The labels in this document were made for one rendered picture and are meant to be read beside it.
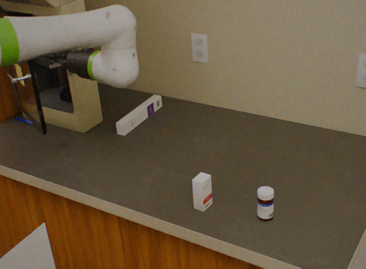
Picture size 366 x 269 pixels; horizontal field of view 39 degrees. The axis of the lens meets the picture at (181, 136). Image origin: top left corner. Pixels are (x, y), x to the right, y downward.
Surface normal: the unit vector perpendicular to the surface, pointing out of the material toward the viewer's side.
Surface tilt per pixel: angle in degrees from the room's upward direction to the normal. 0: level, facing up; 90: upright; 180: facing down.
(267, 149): 0
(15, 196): 90
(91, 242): 90
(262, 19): 90
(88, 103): 90
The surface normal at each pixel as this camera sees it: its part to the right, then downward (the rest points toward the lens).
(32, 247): 0.87, 0.19
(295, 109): -0.52, 0.44
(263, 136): -0.07, -0.87
